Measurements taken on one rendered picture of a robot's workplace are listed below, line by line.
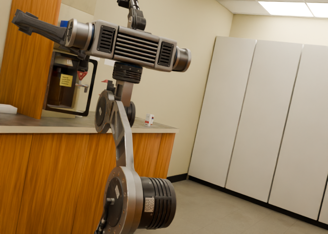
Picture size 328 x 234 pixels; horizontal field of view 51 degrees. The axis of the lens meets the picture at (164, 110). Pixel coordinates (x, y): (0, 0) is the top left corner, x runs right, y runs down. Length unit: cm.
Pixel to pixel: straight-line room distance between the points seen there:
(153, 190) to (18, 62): 162
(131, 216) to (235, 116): 391
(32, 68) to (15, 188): 77
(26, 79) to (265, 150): 330
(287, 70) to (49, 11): 326
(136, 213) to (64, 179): 129
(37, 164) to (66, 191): 34
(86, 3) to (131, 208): 179
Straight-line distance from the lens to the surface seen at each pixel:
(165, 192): 122
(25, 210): 228
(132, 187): 113
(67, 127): 222
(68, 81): 243
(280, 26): 541
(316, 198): 471
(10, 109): 241
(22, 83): 249
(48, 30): 184
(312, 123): 465
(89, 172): 252
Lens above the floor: 130
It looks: 4 degrees down
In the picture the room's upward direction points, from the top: 11 degrees clockwise
